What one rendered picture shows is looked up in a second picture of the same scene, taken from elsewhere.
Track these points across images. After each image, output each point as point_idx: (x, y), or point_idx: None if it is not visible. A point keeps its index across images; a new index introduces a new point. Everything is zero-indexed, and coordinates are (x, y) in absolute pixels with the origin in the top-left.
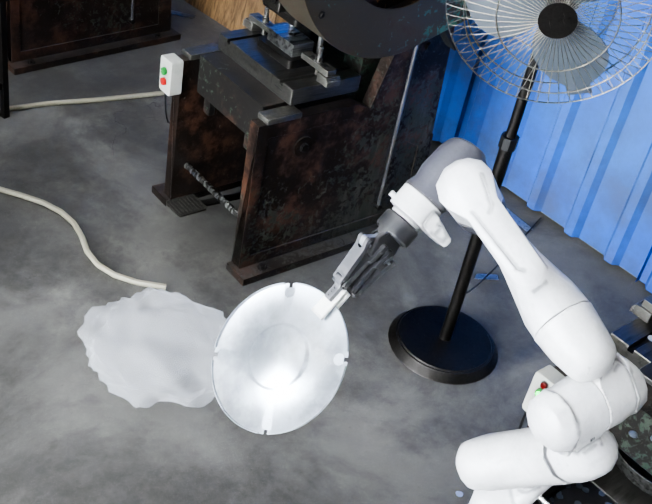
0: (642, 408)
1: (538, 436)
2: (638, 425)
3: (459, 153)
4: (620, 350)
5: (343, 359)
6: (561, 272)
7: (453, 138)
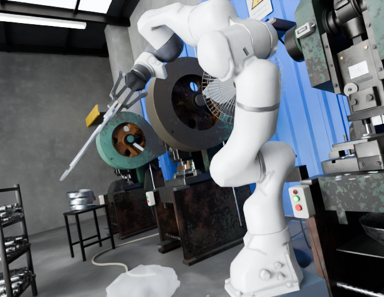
0: (354, 175)
1: (205, 61)
2: (359, 186)
3: None
4: (330, 166)
5: None
6: None
7: None
